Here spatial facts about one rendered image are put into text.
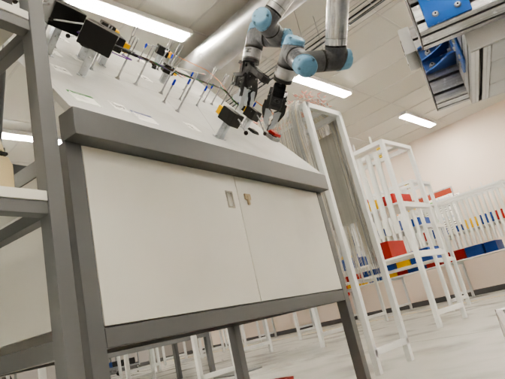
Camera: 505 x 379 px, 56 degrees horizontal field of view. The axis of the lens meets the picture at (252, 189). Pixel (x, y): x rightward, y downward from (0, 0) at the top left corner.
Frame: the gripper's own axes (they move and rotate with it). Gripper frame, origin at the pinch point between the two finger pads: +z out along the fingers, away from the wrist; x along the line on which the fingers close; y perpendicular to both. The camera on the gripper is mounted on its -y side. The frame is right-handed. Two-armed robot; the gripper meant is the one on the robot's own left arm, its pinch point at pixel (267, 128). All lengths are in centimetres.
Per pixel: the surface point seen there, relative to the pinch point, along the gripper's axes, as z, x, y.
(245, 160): -3.2, 5.6, -37.8
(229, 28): 36, 49, 289
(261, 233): 15, -6, -48
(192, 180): -3, 18, -58
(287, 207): 16.0, -13.9, -27.0
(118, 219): -5, 30, -86
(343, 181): 52, -56, 78
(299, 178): 9.2, -16.0, -15.7
